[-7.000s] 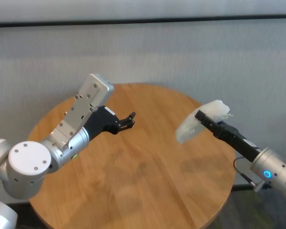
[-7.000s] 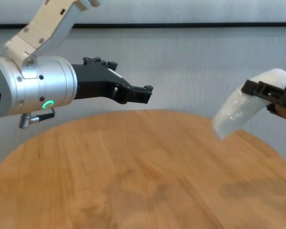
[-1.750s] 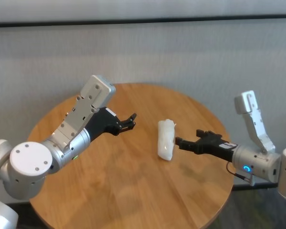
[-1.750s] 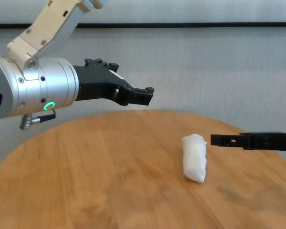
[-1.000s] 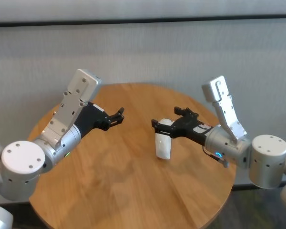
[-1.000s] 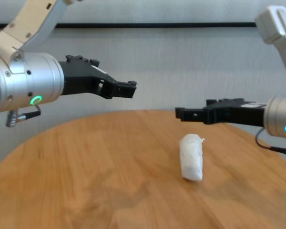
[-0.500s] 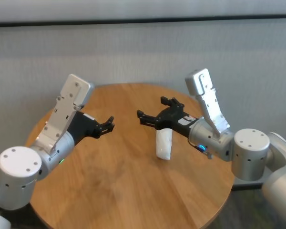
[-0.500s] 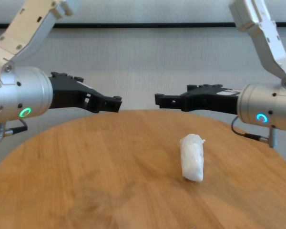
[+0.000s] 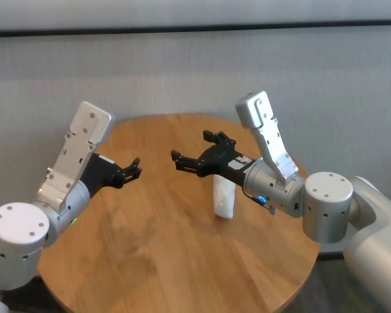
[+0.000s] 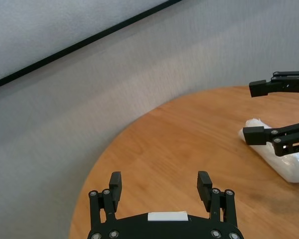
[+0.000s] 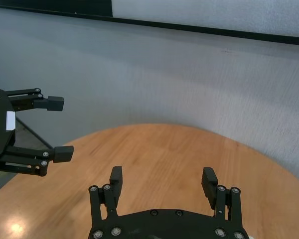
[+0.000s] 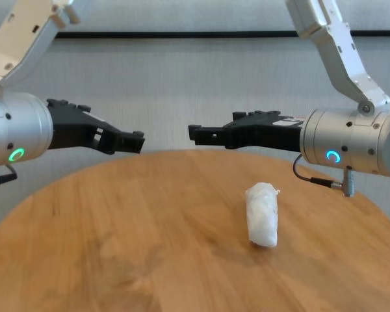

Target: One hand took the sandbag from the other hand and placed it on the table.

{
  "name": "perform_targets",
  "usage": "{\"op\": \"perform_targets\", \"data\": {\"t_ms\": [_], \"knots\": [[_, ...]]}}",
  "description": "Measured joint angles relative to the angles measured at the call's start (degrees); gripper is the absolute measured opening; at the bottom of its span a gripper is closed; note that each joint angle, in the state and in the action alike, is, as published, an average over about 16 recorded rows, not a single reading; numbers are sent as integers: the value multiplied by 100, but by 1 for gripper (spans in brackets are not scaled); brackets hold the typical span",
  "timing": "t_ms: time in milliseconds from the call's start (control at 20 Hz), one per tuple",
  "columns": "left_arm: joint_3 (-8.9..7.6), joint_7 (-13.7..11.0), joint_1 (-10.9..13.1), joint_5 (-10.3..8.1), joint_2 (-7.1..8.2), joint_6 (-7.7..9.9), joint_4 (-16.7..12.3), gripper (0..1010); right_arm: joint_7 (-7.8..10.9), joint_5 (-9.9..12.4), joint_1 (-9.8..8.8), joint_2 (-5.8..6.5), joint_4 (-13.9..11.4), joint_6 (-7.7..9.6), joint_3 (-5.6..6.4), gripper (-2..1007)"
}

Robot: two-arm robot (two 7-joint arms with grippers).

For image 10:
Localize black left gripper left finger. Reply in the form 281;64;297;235
88;171;122;232

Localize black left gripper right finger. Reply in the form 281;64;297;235
197;170;238;228

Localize white plastic-wrapped sandbag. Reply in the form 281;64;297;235
238;118;299;184

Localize black wall trim strip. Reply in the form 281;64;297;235
0;0;184;92

